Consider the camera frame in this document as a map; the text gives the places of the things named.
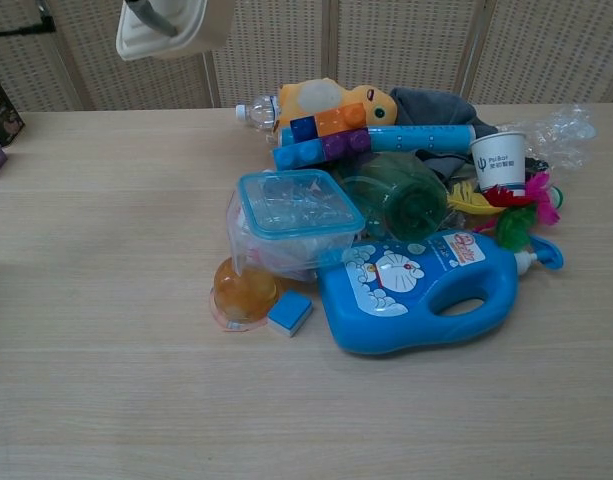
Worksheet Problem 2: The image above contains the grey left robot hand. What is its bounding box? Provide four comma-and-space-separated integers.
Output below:
125, 0, 180, 38

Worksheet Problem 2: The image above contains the beige lidded food box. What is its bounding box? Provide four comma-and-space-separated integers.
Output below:
115, 0, 231, 62

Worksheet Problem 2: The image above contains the dark green printed box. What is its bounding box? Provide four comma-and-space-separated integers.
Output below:
0, 79, 26, 148

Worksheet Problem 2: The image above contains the clear plastic water bottle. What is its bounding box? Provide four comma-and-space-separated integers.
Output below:
235, 93, 283, 134

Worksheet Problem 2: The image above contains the yellow plush toy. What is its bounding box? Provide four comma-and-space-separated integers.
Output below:
277, 78, 400, 129

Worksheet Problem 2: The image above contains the dark blue toy building block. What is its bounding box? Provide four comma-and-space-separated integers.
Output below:
290, 115, 320, 144

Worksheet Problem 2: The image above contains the light blue toy building block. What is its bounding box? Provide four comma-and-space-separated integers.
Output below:
271, 138, 328, 171

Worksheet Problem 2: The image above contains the orange toy building block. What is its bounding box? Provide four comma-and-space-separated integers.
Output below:
313, 102, 369, 138

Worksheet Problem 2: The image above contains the purple toy building block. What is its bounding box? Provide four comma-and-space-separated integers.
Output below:
320, 128, 373, 163

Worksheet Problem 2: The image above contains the clear container with blue lid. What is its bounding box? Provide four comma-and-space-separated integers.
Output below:
235, 168, 366, 274

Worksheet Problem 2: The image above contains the clear zip plastic bag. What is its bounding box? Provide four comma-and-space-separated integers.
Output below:
223, 192, 318, 282

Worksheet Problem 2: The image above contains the wooden rattan folding screen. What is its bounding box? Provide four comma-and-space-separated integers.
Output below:
0, 0, 613, 112

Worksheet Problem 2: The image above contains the light blue plastic tube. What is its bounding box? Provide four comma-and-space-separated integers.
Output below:
279, 123, 475, 152

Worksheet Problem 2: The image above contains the orange jelly cup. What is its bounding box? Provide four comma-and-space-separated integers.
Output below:
208, 256, 283, 334

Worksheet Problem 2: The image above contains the grey cloth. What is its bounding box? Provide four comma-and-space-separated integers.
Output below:
388, 87, 500, 177

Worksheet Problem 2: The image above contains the green transparent plastic bottle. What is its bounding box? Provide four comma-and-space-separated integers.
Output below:
335, 151, 450, 244

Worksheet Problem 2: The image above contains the blue and white eraser block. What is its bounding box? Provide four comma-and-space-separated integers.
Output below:
266, 291, 315, 339

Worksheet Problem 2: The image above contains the blue cartoon detergent bottle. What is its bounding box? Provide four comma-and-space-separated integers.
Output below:
315, 230, 566, 356

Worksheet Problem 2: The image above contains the white printed paper cup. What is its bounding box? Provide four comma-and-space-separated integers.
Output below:
468, 130, 529, 197

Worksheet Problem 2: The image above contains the colourful feather shuttlecock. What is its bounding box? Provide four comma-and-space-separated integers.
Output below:
445, 169, 568, 252

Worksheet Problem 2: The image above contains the crumpled clear plastic wrap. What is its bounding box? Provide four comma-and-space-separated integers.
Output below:
522, 103, 599, 174

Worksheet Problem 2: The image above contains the black cable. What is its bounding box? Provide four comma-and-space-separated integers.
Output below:
0, 14, 57, 39

